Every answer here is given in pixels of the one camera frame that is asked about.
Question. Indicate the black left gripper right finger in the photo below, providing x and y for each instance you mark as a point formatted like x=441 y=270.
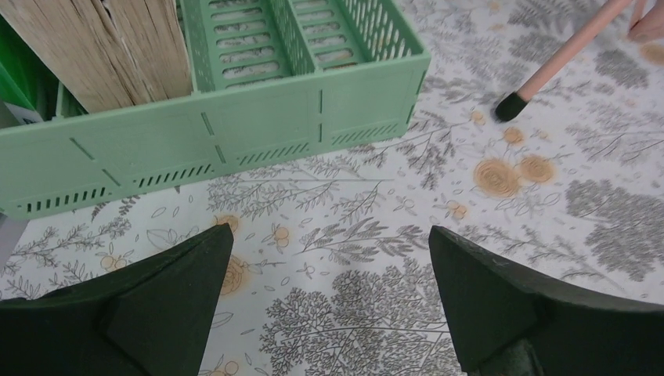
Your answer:
x=508 y=319

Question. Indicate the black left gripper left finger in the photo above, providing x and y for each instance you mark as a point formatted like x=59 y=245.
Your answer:
x=152 y=317

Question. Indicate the green plastic folder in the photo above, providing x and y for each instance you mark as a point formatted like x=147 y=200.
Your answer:
x=28 y=88

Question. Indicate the purple 52-storey treehouse book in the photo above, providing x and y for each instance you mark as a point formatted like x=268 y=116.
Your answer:
x=79 y=43

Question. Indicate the white sketch pad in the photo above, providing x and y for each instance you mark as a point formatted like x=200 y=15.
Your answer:
x=11 y=232

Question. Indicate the floral table mat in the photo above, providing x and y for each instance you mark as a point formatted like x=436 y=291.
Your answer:
x=330 y=272

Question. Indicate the pink music stand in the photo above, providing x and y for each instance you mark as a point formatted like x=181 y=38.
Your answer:
x=645 y=26

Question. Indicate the green plastic file organizer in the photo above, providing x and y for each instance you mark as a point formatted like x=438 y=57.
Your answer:
x=273 y=81

